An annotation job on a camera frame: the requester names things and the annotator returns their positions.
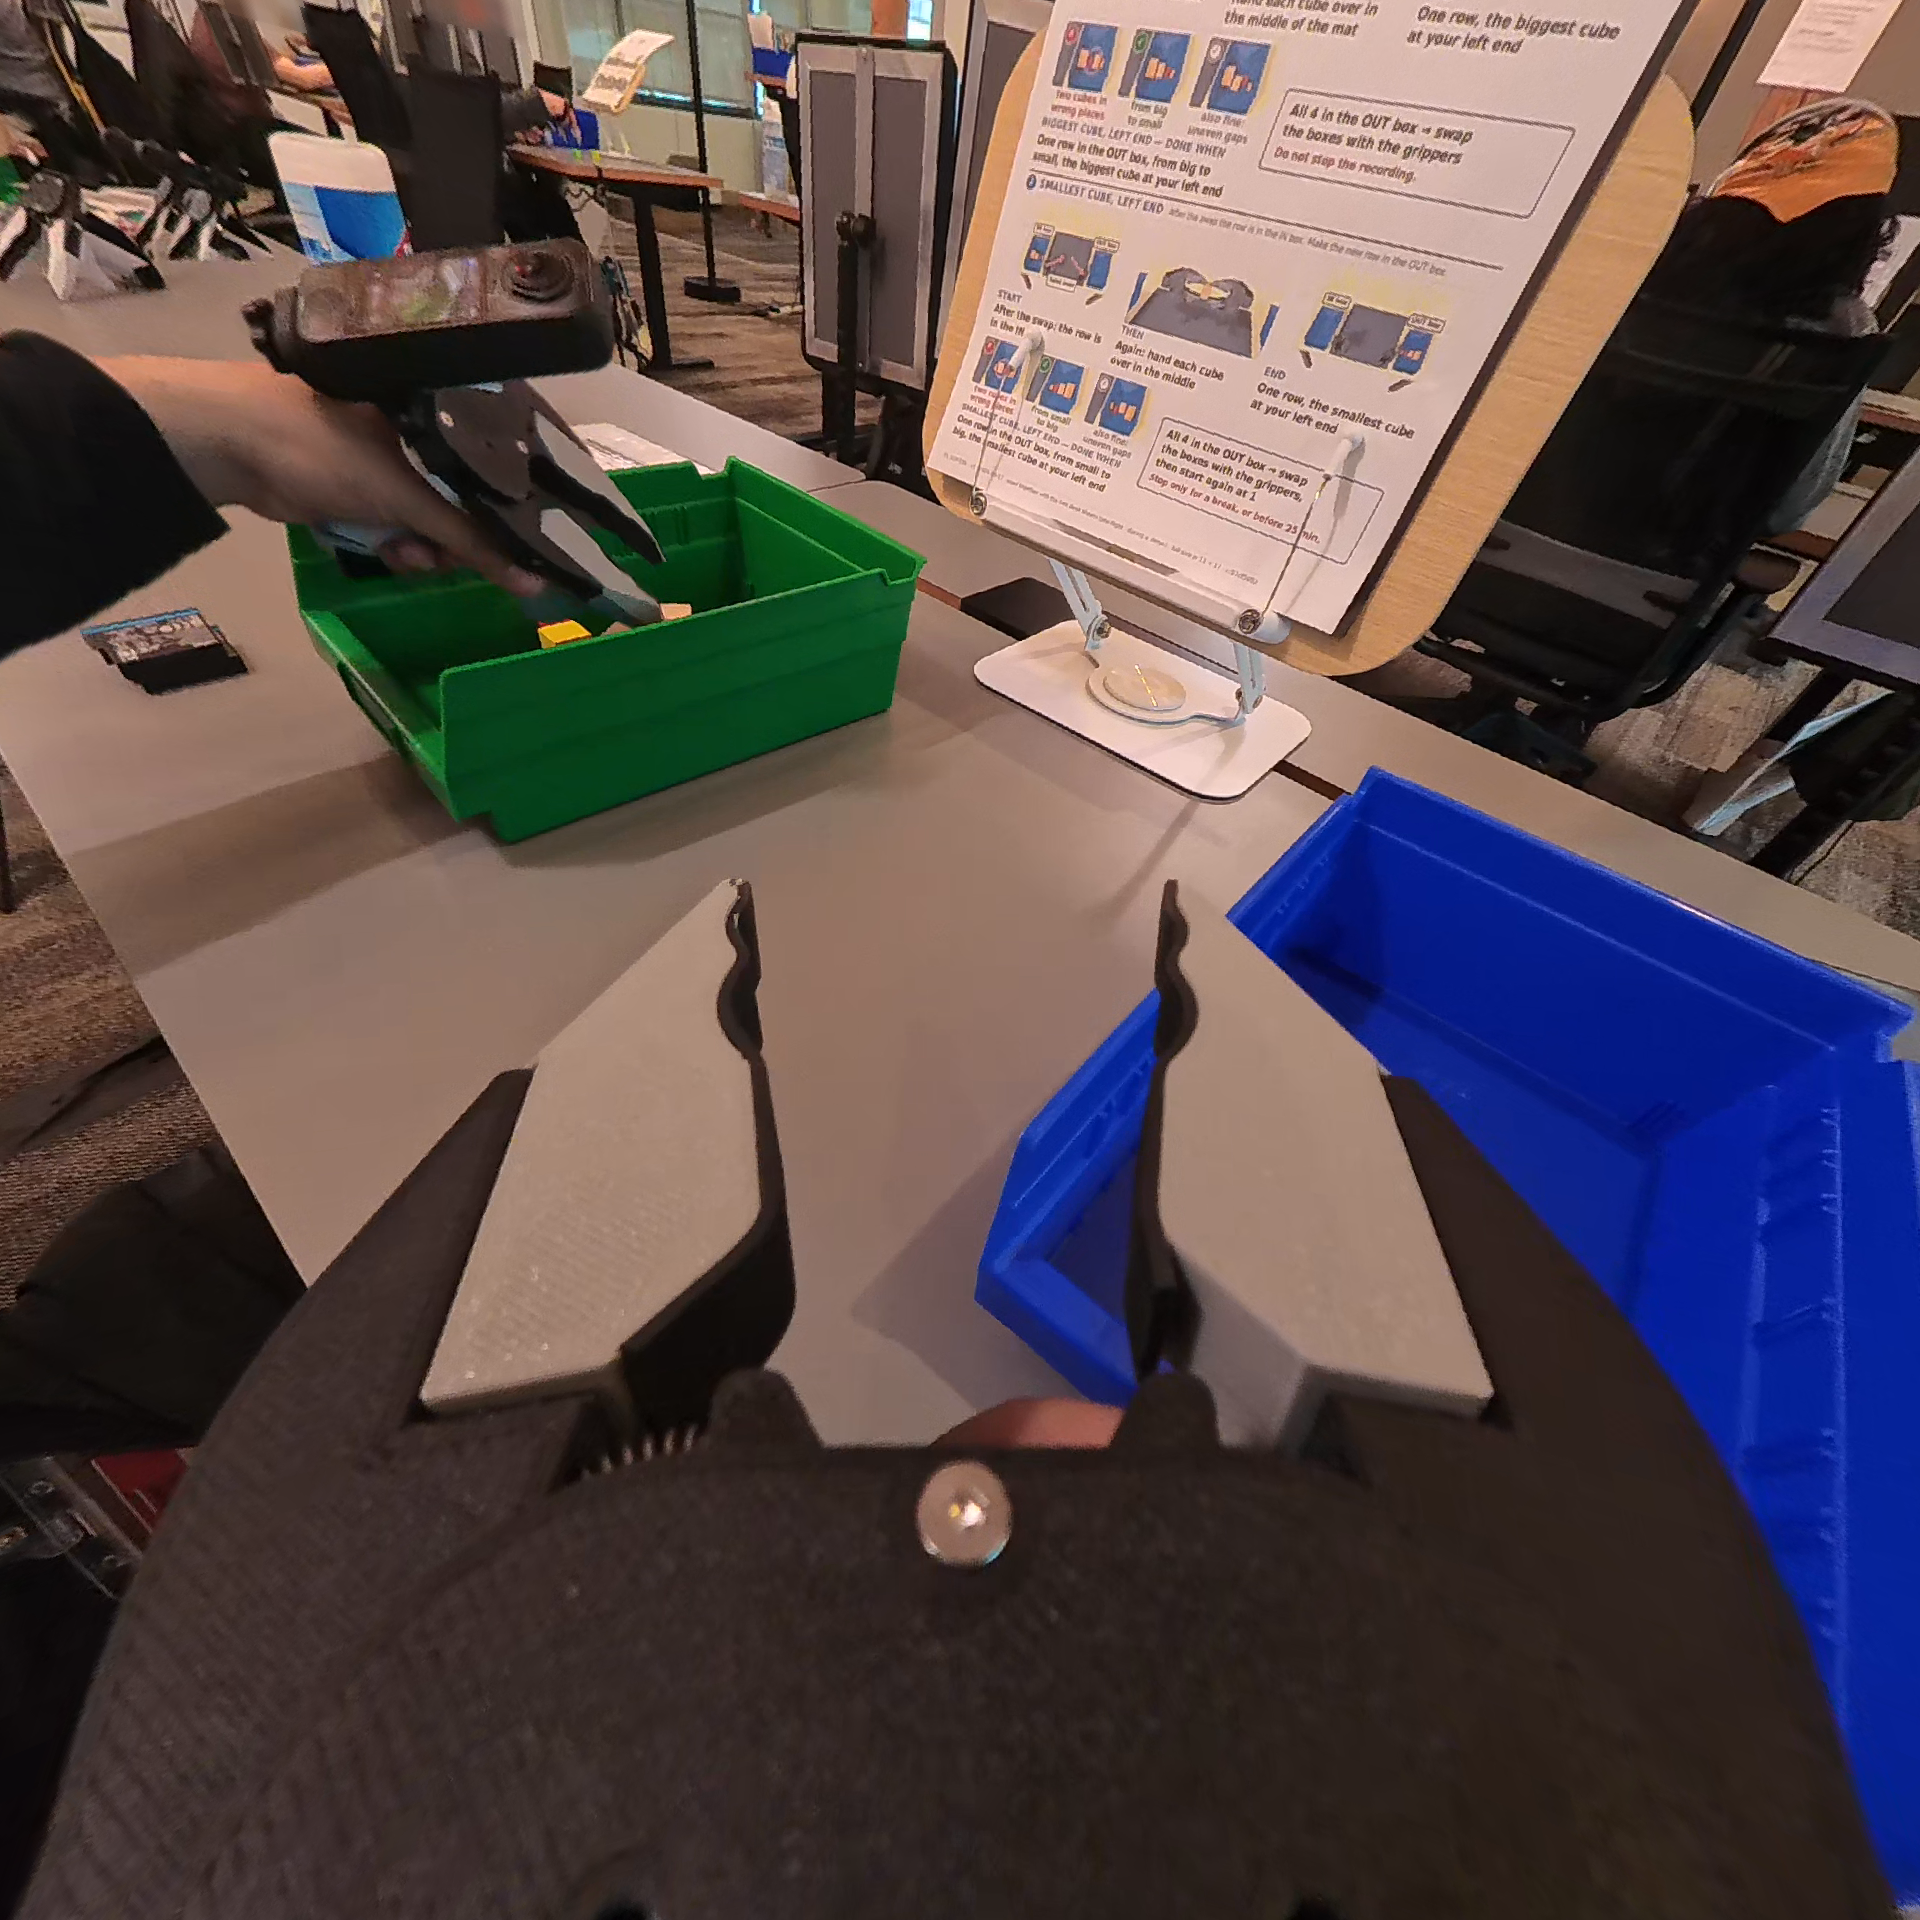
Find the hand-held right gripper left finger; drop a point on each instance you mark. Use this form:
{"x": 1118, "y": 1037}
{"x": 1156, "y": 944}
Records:
{"x": 616, "y": 1201}

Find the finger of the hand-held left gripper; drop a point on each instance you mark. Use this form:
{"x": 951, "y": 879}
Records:
{"x": 580, "y": 570}
{"x": 580, "y": 481}

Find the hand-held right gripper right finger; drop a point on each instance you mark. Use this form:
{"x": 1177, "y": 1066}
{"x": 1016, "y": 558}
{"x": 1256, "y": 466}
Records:
{"x": 1305, "y": 1201}

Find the small yellow cube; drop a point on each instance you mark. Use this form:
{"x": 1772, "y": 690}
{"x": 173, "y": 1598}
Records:
{"x": 564, "y": 634}

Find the green plastic bin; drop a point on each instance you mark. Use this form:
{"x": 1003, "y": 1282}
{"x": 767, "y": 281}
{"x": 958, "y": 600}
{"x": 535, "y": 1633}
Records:
{"x": 675, "y": 720}

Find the blue plastic bin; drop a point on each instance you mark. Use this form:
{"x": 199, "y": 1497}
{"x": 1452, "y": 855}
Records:
{"x": 1575, "y": 1050}

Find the grey desk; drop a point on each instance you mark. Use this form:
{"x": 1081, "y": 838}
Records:
{"x": 901, "y": 930}

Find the person's left hand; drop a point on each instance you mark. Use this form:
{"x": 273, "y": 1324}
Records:
{"x": 316, "y": 452}

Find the white paper sheet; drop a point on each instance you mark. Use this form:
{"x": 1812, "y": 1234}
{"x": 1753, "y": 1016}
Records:
{"x": 629, "y": 447}

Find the wipes canister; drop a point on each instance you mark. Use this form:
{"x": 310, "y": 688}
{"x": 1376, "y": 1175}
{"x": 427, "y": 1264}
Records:
{"x": 339, "y": 202}

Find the grey framed panel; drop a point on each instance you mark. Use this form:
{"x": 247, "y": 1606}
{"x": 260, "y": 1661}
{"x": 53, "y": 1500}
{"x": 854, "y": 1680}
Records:
{"x": 990, "y": 77}
{"x": 878, "y": 210}

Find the black phone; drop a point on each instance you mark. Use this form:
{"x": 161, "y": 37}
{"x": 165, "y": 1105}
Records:
{"x": 1014, "y": 609}

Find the wooden document stand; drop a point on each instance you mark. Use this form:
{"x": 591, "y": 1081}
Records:
{"x": 1171, "y": 735}

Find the printed instruction sheet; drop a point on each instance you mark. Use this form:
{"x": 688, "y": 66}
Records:
{"x": 1277, "y": 300}

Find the black office chair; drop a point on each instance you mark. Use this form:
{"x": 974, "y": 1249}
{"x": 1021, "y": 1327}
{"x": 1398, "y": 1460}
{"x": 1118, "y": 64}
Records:
{"x": 1651, "y": 452}

